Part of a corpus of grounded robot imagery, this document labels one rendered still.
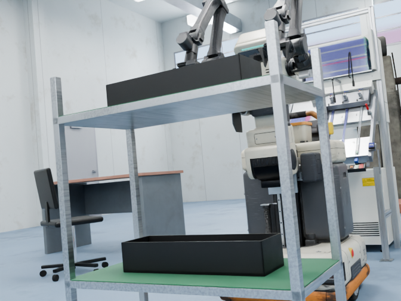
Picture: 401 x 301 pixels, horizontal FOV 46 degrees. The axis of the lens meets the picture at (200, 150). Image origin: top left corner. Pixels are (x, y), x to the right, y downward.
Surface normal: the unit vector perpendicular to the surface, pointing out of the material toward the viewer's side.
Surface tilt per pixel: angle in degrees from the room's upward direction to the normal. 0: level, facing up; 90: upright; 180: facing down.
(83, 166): 90
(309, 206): 90
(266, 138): 98
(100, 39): 90
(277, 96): 90
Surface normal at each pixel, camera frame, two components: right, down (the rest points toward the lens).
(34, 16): 0.87, -0.11
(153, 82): -0.51, 0.00
